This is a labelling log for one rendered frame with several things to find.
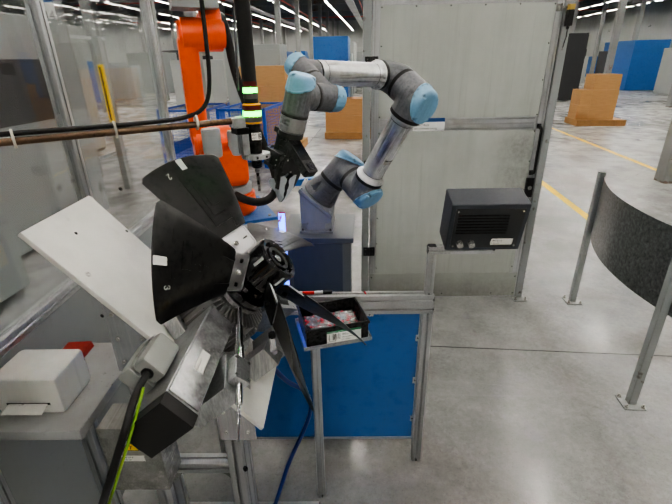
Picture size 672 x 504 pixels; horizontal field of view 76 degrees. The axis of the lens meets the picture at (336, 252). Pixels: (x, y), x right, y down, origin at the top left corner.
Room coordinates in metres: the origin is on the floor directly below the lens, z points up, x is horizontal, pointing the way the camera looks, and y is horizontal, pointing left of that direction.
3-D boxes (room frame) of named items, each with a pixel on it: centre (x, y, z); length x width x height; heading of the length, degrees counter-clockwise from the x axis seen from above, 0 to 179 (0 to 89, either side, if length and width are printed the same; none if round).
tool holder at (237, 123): (1.06, 0.20, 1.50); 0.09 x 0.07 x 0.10; 124
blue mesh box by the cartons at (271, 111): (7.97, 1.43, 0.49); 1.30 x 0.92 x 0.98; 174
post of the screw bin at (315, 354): (1.24, 0.08, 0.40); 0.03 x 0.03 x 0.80; 14
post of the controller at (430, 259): (1.42, -0.34, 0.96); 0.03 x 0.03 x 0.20; 89
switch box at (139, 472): (0.85, 0.53, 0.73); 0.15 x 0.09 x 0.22; 89
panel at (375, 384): (1.42, 0.09, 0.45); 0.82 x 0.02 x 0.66; 89
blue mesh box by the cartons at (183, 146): (8.02, 2.45, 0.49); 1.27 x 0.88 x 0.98; 174
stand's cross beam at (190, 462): (0.93, 0.41, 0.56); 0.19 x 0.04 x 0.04; 89
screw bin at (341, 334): (1.26, 0.02, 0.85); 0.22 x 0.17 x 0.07; 104
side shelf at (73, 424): (0.96, 0.74, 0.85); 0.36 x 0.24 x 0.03; 179
